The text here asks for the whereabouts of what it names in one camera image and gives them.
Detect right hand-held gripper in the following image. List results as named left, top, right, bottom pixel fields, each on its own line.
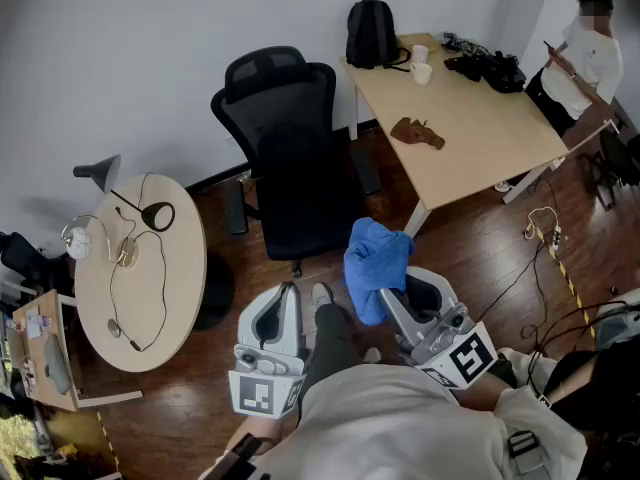
left=378, top=266, right=499, bottom=390

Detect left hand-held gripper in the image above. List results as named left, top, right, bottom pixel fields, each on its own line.
left=228, top=281, right=307, bottom=420

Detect blue cloth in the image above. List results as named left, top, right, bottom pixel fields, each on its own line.
left=343, top=216, right=416, bottom=327

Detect person's left forearm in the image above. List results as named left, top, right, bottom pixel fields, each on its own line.
left=233, top=414, right=297, bottom=450

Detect person's right forearm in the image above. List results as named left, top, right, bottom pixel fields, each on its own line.
left=448, top=361, right=517, bottom=412

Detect person's dark trousers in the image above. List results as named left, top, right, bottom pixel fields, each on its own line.
left=298, top=303, right=372, bottom=395

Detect dark grey chair armrest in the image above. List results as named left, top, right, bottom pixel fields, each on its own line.
left=348, top=142, right=383, bottom=197
left=225, top=179, right=250, bottom=237

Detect person's white shirt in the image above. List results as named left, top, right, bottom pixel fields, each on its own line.
left=198, top=361, right=589, bottom=480

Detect round light wooden table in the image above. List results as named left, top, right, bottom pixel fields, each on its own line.
left=73, top=172, right=236, bottom=374

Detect yellow black striped floor tape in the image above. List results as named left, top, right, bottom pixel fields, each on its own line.
left=536, top=227, right=597, bottom=340
left=94, top=409, right=122, bottom=470

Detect brown rag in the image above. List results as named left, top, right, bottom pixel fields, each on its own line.
left=389, top=115, right=447, bottom=152

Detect rectangular light wooden desk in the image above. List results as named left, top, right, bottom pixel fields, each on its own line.
left=339, top=32, right=572, bottom=240

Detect grey equipment on stand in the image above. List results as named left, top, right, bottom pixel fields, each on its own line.
left=593, top=287, right=640, bottom=352

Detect brass lamp with white globe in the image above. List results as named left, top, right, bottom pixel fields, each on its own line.
left=60, top=213, right=142, bottom=271

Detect grey pouch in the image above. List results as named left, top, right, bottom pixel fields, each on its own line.
left=42, top=334, right=72, bottom=396

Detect black mesh chair backrest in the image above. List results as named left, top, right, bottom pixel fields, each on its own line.
left=210, top=45, right=338, bottom=180

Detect black desk lamp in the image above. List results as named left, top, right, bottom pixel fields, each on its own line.
left=72, top=153, right=177, bottom=233

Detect small wooden side desk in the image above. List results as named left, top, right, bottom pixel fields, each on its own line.
left=11, top=288, right=144, bottom=414

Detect black side chair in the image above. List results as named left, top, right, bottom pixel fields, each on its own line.
left=576, top=129, right=640, bottom=213

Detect black padded chair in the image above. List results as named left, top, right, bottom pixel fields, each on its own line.
left=0, top=231, right=62, bottom=295

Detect black backpack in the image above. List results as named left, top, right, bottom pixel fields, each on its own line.
left=345, top=0, right=412, bottom=73

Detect black lamp cable with switch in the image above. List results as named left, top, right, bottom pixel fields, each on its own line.
left=106, top=229, right=169, bottom=354

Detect black floor cable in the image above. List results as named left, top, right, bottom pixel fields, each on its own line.
left=473, top=241, right=552, bottom=340

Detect white floor cable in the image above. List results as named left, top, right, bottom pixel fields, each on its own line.
left=523, top=206, right=559, bottom=241

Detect grey buckle strap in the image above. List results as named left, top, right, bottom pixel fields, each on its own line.
left=506, top=429, right=542, bottom=475

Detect thin black lamp cable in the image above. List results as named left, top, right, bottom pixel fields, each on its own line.
left=114, top=171, right=154, bottom=255

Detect pile of black cables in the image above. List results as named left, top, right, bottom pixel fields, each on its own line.
left=441, top=31, right=528, bottom=95

